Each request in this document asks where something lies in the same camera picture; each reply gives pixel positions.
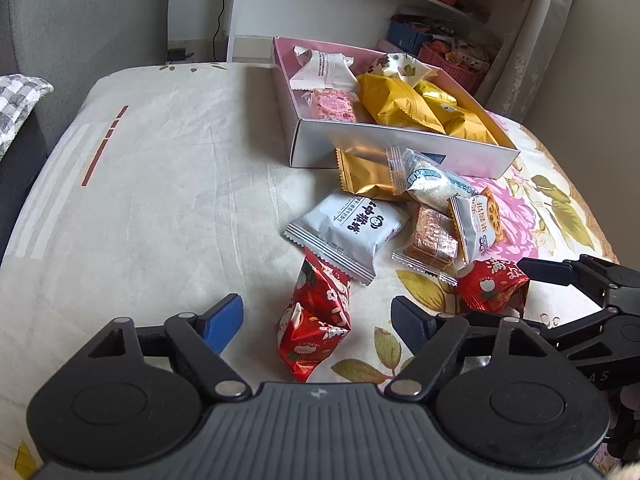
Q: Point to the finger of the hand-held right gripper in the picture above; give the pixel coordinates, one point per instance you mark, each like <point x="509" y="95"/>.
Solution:
<point x="580" y="332"/>
<point x="545" y="269"/>

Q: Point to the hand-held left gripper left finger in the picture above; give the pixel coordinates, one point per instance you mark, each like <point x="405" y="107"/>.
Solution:
<point x="222" y="325"/>

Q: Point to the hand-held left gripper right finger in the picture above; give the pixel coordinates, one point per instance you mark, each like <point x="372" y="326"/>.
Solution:
<point x="407" y="320"/>

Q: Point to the red snack packet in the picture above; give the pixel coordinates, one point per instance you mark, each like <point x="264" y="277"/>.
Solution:
<point x="315" y="320"/>
<point x="492" y="287"/>

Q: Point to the white orange cracker packet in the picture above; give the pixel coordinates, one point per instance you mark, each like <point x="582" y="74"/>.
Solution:
<point x="475" y="227"/>

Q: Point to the clear brown biscuit packet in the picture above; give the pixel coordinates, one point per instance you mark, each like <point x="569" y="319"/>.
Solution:
<point x="432" y="240"/>

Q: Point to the white panda print packet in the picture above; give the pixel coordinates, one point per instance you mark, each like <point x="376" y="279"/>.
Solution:
<point x="345" y="230"/>

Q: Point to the clear bread packet blue label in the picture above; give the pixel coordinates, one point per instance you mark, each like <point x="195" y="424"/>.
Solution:
<point x="430" y="185"/>

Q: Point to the gold bar packet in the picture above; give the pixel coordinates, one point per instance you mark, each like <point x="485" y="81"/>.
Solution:
<point x="365" y="172"/>

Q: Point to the yellow snack packet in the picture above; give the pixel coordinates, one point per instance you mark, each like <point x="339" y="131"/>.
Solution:
<point x="470" y="125"/>
<point x="395" y="105"/>

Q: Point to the silver box with pink inside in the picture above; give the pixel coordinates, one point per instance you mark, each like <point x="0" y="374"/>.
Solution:
<point x="320" y="145"/>

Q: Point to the pink biscuit packet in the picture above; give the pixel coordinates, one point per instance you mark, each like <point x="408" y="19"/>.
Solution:
<point x="332" y="105"/>

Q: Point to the white nut packet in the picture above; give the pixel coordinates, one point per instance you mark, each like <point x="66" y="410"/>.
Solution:
<point x="322" y="70"/>
<point x="400" y="67"/>

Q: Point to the large pink plastic basket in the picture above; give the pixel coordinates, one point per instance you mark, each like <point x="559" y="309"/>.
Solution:
<point x="450" y="67"/>

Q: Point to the pale patterned curtain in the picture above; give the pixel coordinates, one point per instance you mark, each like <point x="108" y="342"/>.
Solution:
<point x="545" y="20"/>

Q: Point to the blue storage crate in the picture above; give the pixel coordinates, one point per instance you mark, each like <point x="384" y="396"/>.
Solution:
<point x="405" y="35"/>

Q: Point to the black power adapter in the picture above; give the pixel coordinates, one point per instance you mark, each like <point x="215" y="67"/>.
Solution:
<point x="176" y="53"/>

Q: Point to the grey white checkered pillow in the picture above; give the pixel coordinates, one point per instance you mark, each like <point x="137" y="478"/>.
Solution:
<point x="20" y="105"/>

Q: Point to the white shelf unit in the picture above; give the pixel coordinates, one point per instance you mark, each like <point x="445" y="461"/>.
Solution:
<point x="300" y="10"/>

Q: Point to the grey sofa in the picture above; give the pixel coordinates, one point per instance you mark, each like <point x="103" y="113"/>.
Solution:
<point x="90" y="10"/>

